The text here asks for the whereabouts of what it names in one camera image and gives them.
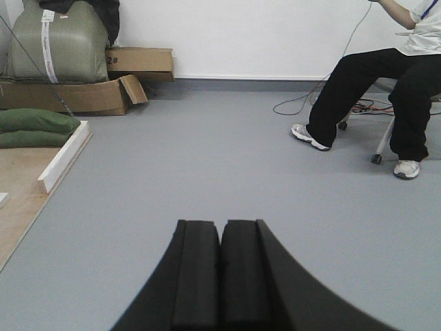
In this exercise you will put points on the white edge batten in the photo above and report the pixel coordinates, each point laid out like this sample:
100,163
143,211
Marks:
59,166

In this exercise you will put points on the cardboard box marked 2# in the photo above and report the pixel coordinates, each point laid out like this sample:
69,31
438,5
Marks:
148,64

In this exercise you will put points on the upper green sandbag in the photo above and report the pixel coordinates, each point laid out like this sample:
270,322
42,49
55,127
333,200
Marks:
33,119

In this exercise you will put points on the lower green sandbag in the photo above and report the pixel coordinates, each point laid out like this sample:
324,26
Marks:
33,139

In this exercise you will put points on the large grey-green woven sack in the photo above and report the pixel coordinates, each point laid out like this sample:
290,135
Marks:
58,48

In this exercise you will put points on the black jacket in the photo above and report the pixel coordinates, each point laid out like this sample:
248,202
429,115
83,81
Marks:
107,10

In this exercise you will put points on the green sandbag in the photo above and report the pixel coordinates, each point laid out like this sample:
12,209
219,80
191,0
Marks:
33,119
33,139

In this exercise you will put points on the open flat cardboard box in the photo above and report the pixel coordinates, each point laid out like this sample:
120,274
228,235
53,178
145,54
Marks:
105,98

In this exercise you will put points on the office chair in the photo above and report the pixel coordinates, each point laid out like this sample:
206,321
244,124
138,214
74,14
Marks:
386,85

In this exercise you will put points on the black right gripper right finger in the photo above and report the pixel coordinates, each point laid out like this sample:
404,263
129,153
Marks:
262,287

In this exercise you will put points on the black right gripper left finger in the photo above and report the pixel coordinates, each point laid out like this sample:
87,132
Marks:
182,291

